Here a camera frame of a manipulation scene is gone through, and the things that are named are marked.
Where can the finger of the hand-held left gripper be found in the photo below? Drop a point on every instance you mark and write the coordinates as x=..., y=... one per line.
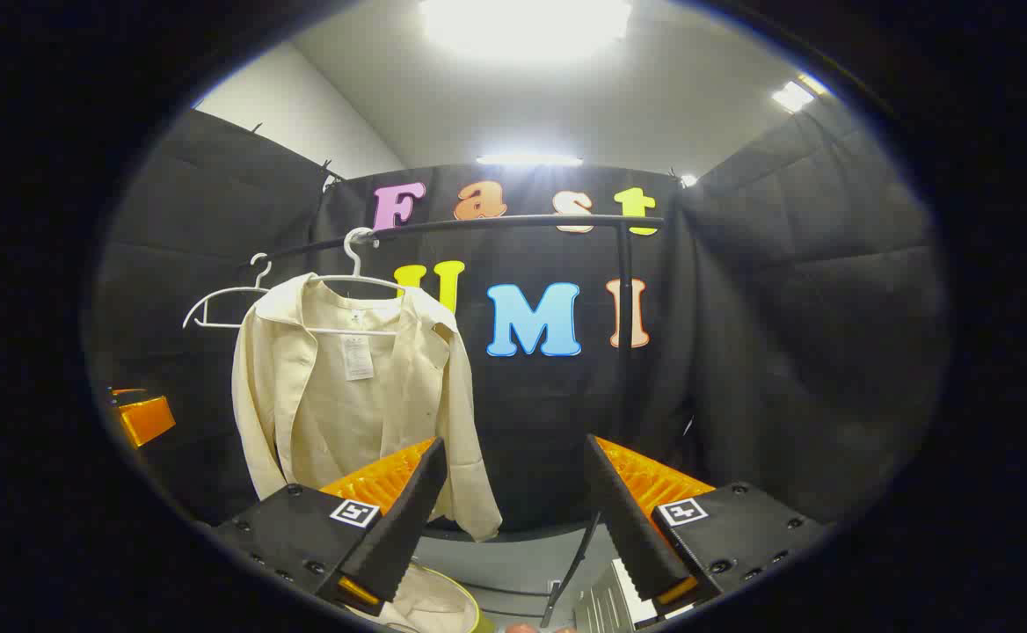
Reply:
x=146, y=420

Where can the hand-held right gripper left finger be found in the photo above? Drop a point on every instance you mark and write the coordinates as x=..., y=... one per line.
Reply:
x=408, y=519

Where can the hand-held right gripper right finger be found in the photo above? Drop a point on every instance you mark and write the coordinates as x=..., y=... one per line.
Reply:
x=628, y=527

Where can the yellow-rimmed laundry hamper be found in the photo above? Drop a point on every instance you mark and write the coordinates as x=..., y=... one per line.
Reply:
x=434, y=608

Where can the cream shirt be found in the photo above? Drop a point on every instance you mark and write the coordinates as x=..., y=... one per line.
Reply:
x=338, y=413

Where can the white plastic hanger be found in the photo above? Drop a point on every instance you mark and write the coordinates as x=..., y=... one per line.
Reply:
x=214, y=295
x=353, y=257

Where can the black backdrop cloth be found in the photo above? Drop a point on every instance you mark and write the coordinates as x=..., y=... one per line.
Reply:
x=786, y=352

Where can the ceiling light strip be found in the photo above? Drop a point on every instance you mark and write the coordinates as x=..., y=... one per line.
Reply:
x=529, y=160

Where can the small ceiling light panel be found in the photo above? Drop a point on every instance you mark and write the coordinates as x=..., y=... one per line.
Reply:
x=793, y=95

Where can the large ceiling light panel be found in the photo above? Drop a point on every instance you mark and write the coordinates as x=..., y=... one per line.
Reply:
x=527, y=22

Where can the silver metal frame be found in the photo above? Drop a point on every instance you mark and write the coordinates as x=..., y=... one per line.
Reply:
x=606, y=602

